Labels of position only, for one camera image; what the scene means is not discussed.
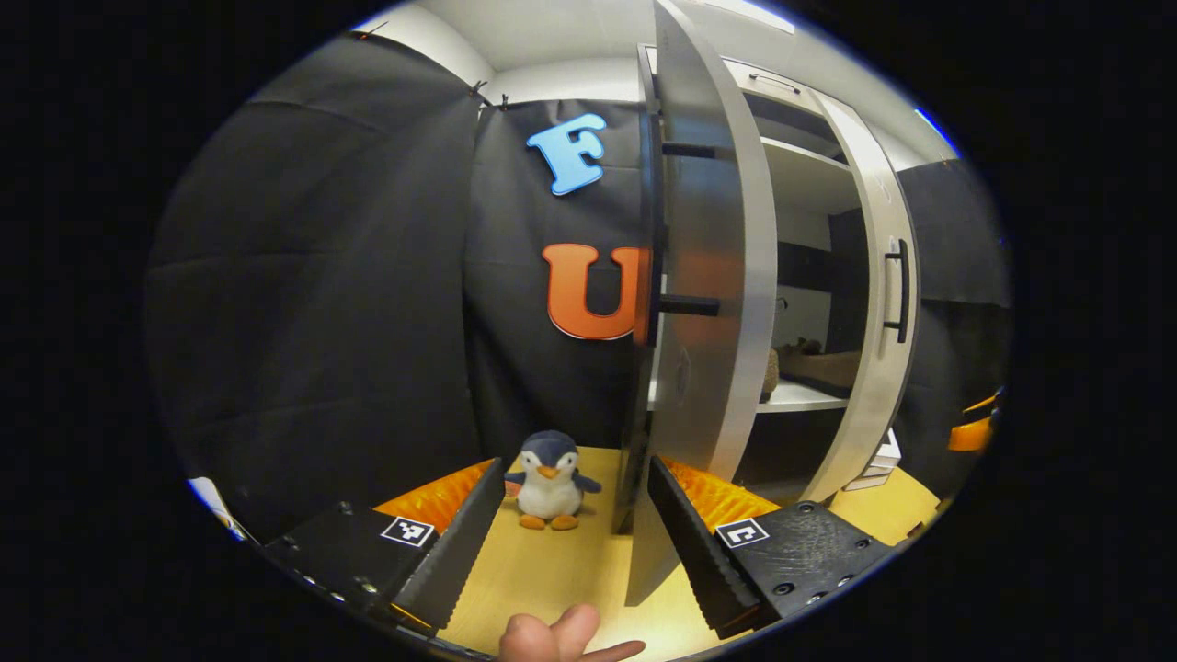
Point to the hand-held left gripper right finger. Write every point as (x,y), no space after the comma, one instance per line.
(703,561)

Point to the penguin plush toy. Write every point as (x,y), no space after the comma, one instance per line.
(550,487)

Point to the brown fuzzy shoe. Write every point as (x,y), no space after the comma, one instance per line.
(769,377)
(818,368)

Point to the white plastic packet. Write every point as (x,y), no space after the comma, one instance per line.
(213,504)

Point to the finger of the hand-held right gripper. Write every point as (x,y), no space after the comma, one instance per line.
(973,434)

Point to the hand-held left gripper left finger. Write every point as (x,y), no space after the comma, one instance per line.
(464,552)

